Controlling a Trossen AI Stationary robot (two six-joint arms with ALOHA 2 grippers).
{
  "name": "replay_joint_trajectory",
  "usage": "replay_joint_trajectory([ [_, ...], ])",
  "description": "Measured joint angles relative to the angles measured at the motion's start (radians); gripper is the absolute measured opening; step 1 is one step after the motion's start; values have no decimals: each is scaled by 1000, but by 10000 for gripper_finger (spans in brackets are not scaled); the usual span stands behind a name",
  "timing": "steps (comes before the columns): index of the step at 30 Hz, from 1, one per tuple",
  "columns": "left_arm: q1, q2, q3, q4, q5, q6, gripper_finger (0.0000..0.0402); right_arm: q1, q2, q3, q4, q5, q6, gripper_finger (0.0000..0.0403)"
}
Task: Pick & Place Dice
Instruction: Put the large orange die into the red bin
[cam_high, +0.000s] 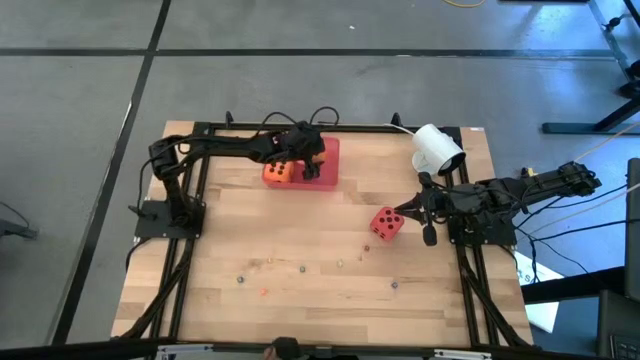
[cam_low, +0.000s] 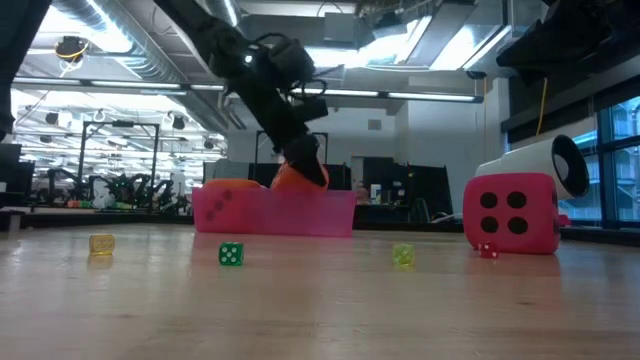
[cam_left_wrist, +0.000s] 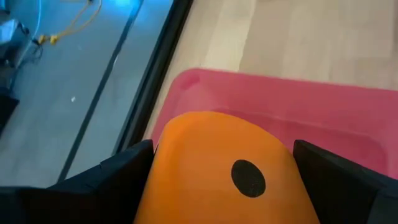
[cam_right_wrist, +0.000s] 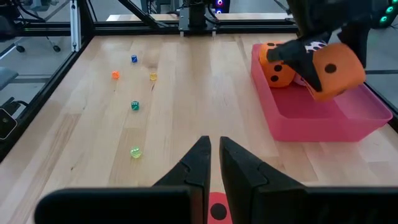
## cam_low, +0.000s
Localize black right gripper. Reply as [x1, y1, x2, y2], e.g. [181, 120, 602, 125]
[496, 0, 631, 84]

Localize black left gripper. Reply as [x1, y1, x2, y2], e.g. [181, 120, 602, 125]
[227, 69, 330, 187]

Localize orange foam die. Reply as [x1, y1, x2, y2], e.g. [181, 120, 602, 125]
[201, 178, 265, 229]
[271, 159, 331, 194]

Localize pink translucent plastic bin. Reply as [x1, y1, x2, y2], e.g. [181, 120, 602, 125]
[191, 186, 358, 238]

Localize red foam die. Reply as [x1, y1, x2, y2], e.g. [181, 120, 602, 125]
[462, 172, 562, 255]

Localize long ceiling light bar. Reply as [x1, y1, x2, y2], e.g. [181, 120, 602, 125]
[289, 87, 485, 105]
[12, 77, 226, 94]

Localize black background screens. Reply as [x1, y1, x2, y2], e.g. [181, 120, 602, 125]
[362, 157, 455, 217]

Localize small green die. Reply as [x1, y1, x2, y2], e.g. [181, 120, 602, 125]
[218, 241, 246, 267]

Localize grey ceiling box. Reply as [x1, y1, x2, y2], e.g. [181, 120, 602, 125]
[322, 12, 360, 45]

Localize small yellow-green die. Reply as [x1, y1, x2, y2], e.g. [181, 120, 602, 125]
[391, 242, 416, 267]

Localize small yellow die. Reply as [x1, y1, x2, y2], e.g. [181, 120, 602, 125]
[88, 233, 117, 257]

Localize black background monitor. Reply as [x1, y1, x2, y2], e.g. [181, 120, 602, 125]
[0, 143, 36, 210]

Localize yellow hanging cable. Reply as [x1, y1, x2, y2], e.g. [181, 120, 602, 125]
[535, 77, 550, 137]

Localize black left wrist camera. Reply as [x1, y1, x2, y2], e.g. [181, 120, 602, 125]
[267, 35, 317, 86]

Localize white cylindrical camera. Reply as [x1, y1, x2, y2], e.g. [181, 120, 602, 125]
[474, 133, 591, 201]

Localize black aluminium table frame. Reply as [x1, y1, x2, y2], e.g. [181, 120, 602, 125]
[0, 207, 640, 247]

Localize dark window frame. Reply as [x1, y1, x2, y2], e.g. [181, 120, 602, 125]
[594, 94, 640, 229]

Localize silver ceiling ventilation duct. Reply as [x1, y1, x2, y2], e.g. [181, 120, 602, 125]
[49, 0, 241, 134]

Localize black ceiling cable reel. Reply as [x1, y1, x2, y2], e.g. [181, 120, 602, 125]
[53, 34, 91, 65]

